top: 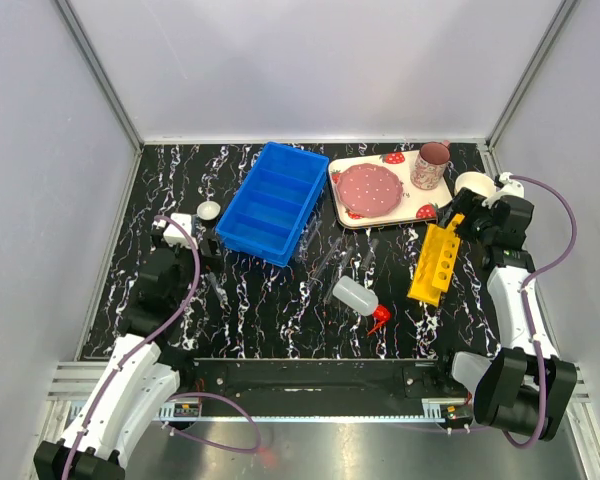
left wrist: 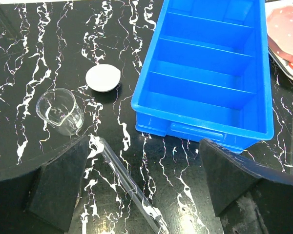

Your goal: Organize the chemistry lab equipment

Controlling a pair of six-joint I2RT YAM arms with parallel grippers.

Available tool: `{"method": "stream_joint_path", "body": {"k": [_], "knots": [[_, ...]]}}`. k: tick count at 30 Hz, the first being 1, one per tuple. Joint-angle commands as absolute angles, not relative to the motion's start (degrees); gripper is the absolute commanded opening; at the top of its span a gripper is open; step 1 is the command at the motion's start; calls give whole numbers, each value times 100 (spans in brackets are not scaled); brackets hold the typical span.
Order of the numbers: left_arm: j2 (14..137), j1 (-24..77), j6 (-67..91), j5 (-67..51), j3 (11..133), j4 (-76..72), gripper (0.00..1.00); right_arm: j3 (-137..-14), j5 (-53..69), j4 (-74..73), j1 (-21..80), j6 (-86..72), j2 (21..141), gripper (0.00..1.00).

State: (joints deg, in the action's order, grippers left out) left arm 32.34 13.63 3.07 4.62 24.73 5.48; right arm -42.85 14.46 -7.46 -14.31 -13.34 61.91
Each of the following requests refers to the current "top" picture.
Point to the blue compartment bin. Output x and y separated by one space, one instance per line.
270 210

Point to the small white dish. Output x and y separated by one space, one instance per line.
208 210

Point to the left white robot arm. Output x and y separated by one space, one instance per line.
123 395

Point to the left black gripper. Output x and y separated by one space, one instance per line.
214 261

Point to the white ceramic bowl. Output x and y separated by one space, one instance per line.
476 182

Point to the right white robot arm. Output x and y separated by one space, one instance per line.
525 389

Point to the white wash bottle red cap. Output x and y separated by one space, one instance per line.
362 300

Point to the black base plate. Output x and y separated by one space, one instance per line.
327 389

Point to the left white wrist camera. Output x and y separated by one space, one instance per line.
178 232

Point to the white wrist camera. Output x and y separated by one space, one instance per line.
178 232
505 185

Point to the strawberry print tray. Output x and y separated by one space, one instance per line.
416 204

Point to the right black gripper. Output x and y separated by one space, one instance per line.
466 202

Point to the yellow test tube rack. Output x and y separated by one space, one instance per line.
436 262

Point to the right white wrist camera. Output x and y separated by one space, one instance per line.
505 185

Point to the pink ghost print mug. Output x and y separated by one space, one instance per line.
430 165

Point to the pink polka dot plate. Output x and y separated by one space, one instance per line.
369 190

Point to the glass test tube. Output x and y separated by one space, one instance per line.
307 239
218 290
370 255
316 274
340 271

